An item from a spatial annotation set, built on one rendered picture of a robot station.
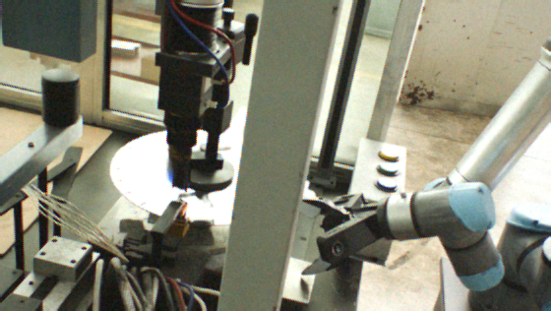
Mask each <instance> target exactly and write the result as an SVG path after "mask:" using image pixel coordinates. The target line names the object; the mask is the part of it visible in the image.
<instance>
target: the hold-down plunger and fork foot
mask: <svg viewBox="0 0 551 311"><path fill-rule="evenodd" d="M219 139H220V136H215V135H211V134H208V133H207V145H206V151H205V152H192V157H191V158H190V160H189V162H188V185H189V184H190V182H191V174H192V169H199V170H223V164H224V158H223V155H222V153H219V152H218V146H219ZM184 187H185V164H177V165H176V175H175V188H180V189H181V190H184Z"/></svg>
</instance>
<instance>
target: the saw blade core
mask: <svg viewBox="0 0 551 311"><path fill-rule="evenodd" d="M198 133H199V134H198V136H199V137H200V139H201V140H202V141H203V142H204V143H206V142H207V132H204V131H199V132H198ZM165 138H166V132H162V133H154V134H150V135H147V136H145V137H143V138H140V139H137V140H135V141H133V142H131V143H130V144H128V145H127V146H126V145H125V146H124V148H122V149H121V150H120V151H119V152H117V155H116V156H115V157H114V158H113V160H112V163H111V179H112V182H113V183H114V185H115V187H116V188H117V190H118V191H119V192H120V193H121V194H122V195H124V197H125V198H126V199H127V200H128V201H130V202H131V203H133V204H134V205H136V206H137V207H140V208H142V209H143V210H145V211H147V212H149V213H150V214H155V215H156V216H159V217H160V216H161V215H162V213H163V211H164V210H165V208H166V207H167V206H168V203H169V201H178V202H181V203H183V204H184V205H188V209H187V211H186V213H184V215H183V216H180V215H177V217H176V218H175V221H180V222H184V223H186V221H187V218H188V221H187V223H188V224H194V225H213V221H214V225H230V222H231V210H232V204H233V198H234V193H235V187H236V181H237V169H238V163H239V158H240V152H241V146H242V140H243V139H240V138H238V139H237V137H234V136H231V135H227V134H223V133H222V134H221V135H220V139H219V145H220V146H231V151H227V152H219V153H222V155H223V157H225V158H226V159H227V160H229V161H230V162H231V163H232V164H233V165H234V167H235V176H234V179H233V180H232V181H231V182H230V183H228V184H227V185H225V186H222V187H219V188H199V187H194V186H192V185H188V193H184V190H181V189H178V188H171V186H172V176H173V169H172V168H171V163H170V160H169V157H168V144H167V143H166V142H165ZM236 140H237V141H236ZM130 149H131V150H130ZM121 157H123V158H121ZM117 169H119V170H117ZM128 193H129V194H128ZM144 203H145V204H144Z"/></svg>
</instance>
